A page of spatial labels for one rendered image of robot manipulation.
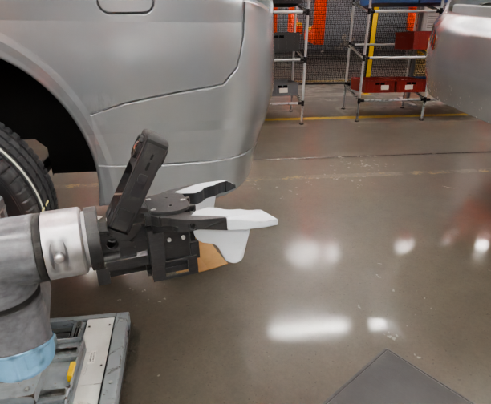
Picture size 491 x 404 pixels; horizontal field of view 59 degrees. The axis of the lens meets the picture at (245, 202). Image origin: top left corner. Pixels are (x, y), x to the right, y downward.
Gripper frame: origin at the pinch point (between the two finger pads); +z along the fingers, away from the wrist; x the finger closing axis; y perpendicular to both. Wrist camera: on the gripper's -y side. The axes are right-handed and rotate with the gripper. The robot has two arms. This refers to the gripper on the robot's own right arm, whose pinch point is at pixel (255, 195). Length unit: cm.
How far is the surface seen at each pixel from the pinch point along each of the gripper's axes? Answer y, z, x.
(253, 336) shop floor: 109, 39, -115
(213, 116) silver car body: 4, 22, -99
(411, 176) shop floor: 91, 233, -246
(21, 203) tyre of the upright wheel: 20, -39, -81
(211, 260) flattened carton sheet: 99, 37, -180
